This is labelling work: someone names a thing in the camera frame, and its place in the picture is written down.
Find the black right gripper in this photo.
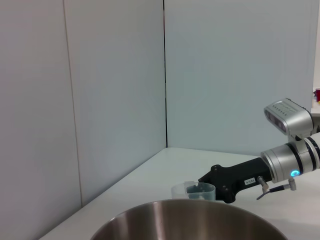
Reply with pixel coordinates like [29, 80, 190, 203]
[186, 157, 273, 204]

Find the clear plastic measuring cup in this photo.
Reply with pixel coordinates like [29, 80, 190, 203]
[171, 180, 216, 202]

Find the stainless steel mixing bowl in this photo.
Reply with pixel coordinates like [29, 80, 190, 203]
[89, 198, 290, 240]

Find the right gripper cable with plugs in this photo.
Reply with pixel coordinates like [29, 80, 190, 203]
[256, 175, 298, 201]

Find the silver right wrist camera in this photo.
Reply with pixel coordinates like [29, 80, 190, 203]
[263, 98, 313, 142]

